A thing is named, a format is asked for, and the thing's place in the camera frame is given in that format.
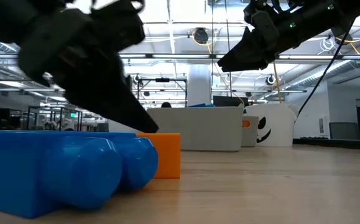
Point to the black camera stand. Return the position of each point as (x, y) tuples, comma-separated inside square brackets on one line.
[(162, 80)]

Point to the blue single-stud block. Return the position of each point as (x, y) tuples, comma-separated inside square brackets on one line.
[(201, 105)]

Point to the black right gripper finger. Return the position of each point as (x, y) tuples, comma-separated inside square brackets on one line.
[(248, 59)]

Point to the person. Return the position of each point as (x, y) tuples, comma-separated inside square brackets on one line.
[(166, 105)]

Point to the orange single-stud block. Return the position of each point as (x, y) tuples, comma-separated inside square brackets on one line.
[(167, 155)]

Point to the grey cabinet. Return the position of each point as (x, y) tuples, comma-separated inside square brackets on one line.
[(343, 130)]

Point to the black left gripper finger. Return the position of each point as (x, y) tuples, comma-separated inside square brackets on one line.
[(105, 93)]

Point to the silver ceiling duct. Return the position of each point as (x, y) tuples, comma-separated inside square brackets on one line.
[(335, 71)]

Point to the black metal rack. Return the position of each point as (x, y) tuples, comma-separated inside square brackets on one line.
[(61, 119)]

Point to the translucent white plastic bin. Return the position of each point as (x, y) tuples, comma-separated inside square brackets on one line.
[(117, 127)]

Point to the white jack-o'-lantern bucket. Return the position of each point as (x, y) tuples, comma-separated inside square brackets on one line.
[(282, 130)]

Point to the large blue two-stud block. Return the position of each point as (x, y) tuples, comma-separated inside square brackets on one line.
[(27, 174)]

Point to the orange foam die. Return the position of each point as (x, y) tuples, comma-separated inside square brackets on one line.
[(246, 124)]

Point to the large grey plastic bin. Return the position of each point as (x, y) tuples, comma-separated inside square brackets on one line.
[(198, 130)]

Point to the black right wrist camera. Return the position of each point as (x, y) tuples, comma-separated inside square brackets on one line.
[(262, 23)]

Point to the white column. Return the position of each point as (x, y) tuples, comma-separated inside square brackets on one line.
[(198, 84)]

